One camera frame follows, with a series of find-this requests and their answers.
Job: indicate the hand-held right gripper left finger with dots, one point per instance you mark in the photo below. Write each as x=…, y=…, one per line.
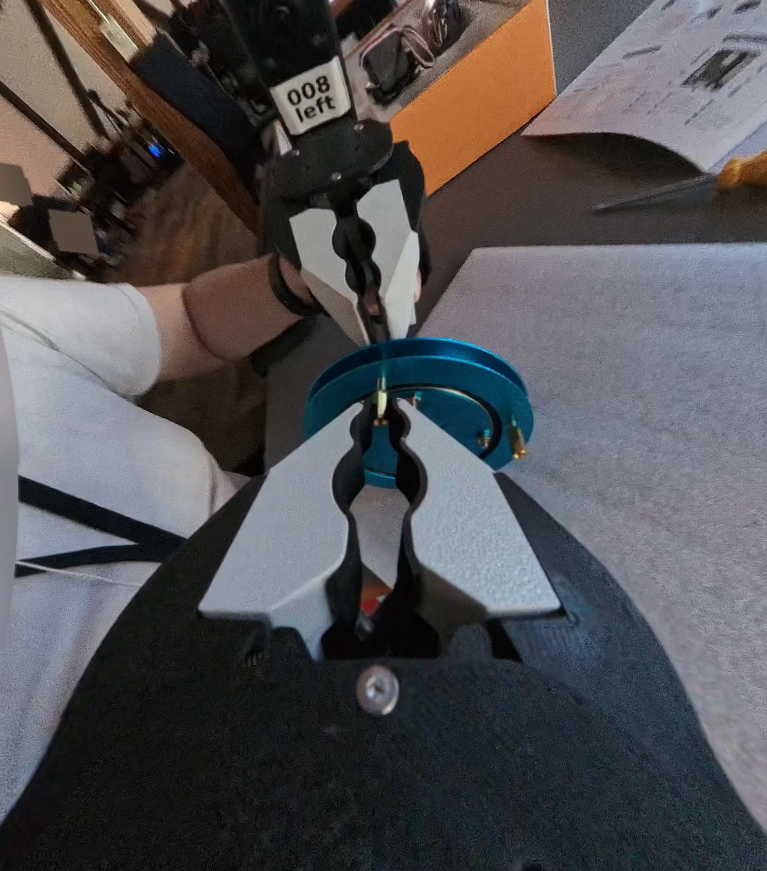
x=274, y=544

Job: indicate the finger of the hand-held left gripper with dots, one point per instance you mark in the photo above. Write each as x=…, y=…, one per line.
x=397, y=258
x=322, y=258

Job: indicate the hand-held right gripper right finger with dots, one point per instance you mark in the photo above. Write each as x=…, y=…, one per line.
x=478, y=544

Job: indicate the blue round metal turntable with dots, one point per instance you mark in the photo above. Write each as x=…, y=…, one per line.
x=438, y=360

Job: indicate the person's left forearm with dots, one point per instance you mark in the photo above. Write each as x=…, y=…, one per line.
x=220, y=320

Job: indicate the black wristband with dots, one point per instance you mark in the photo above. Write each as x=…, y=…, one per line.
x=281, y=289

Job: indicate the orange cardboard box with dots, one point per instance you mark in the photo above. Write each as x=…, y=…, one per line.
x=478, y=115

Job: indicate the wooden pillar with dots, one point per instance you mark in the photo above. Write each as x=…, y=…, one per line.
x=172, y=136

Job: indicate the black office chair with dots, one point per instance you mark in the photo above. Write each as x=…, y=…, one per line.
x=179, y=88

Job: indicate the white foam sheet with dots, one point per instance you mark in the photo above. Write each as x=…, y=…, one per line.
x=662, y=408

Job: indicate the printed instruction manual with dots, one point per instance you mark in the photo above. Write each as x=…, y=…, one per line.
x=662, y=88

